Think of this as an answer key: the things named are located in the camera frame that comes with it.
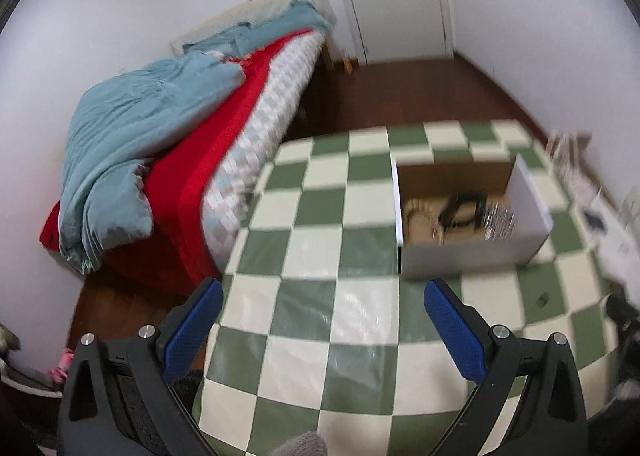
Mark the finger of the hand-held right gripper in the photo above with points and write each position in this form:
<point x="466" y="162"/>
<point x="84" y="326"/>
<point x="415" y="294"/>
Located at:
<point x="622" y="313"/>

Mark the large blue blanket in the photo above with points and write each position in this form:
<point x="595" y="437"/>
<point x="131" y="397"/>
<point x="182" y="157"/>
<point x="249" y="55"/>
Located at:
<point x="130" y="136"/>

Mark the green white checkered tablecloth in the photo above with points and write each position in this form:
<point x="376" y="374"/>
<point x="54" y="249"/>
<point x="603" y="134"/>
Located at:
<point x="325" y="336"/>

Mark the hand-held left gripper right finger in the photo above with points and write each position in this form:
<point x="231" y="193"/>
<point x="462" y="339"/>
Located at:
<point x="455" y="331"/>

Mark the white door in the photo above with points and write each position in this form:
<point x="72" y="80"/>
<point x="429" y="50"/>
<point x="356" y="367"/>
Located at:
<point x="400" y="1"/>

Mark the black wristband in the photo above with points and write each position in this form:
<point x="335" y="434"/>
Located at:
<point x="460" y="201"/>

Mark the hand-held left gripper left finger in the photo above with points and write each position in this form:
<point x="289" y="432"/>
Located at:
<point x="192" y="331"/>

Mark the patterned white tote bag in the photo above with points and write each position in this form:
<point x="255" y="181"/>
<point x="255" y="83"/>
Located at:
<point x="567" y="156"/>

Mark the small pink object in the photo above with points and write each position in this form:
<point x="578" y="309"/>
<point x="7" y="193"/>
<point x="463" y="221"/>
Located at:
<point x="60" y="367"/>

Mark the white cardboard box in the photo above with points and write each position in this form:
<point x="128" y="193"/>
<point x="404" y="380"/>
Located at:
<point x="465" y="258"/>

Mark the beige pillow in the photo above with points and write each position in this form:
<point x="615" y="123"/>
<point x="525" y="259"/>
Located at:
<point x="250" y="8"/>

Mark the person's left hand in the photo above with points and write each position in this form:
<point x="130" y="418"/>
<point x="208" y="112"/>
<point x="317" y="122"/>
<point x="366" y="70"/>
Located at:
<point x="300" y="445"/>

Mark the small blue blanket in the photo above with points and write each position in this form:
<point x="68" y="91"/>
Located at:
<point x="280" y="28"/>

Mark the diamond pattern mattress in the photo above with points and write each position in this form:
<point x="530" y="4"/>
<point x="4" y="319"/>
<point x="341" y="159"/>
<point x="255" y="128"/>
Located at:
<point x="270" y="136"/>

